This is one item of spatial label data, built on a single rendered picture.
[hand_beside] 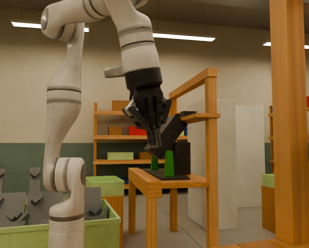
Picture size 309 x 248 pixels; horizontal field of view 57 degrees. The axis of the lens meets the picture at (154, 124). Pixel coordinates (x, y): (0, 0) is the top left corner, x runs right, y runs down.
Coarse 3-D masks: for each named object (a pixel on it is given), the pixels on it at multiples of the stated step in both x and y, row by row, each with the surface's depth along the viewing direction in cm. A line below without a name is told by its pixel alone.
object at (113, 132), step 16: (96, 112) 670; (112, 112) 678; (96, 128) 672; (112, 128) 686; (128, 128) 708; (96, 160) 668; (112, 160) 675; (128, 160) 683; (144, 160) 691; (160, 160) 694
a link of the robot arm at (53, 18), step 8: (64, 0) 71; (72, 0) 68; (80, 0) 65; (88, 0) 62; (48, 8) 76; (56, 8) 73; (64, 8) 70; (72, 8) 68; (80, 8) 65; (88, 8) 64; (48, 16) 75; (56, 16) 72; (64, 16) 70; (72, 16) 69; (80, 16) 67; (88, 16) 66; (96, 16) 65; (104, 16) 65; (48, 24) 76; (56, 24) 73; (64, 24) 72; (48, 32) 77; (56, 32) 77
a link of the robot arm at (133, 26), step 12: (108, 0) 55; (120, 0) 54; (120, 12) 55; (132, 12) 54; (120, 24) 55; (132, 24) 55; (144, 24) 55; (120, 36) 56; (132, 36) 55; (144, 36) 55
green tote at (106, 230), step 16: (112, 208) 129; (48, 224) 104; (96, 224) 109; (112, 224) 111; (0, 240) 99; (16, 240) 101; (32, 240) 102; (48, 240) 104; (96, 240) 109; (112, 240) 111
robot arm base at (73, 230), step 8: (56, 224) 73; (64, 224) 73; (72, 224) 74; (80, 224) 76; (56, 232) 73; (64, 232) 73; (72, 232) 74; (80, 232) 76; (56, 240) 73; (64, 240) 73; (72, 240) 74; (80, 240) 76
